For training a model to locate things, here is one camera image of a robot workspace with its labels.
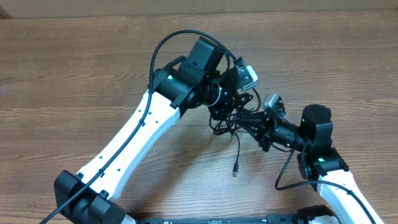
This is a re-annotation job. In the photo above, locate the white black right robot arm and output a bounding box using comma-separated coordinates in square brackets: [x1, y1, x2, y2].
[237, 104, 382, 223]

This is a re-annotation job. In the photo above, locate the black USB cable blue plug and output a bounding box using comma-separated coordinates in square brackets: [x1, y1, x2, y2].
[209, 93, 254, 177]

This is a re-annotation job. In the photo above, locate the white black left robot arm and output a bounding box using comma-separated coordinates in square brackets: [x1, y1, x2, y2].
[54, 34, 258, 224]

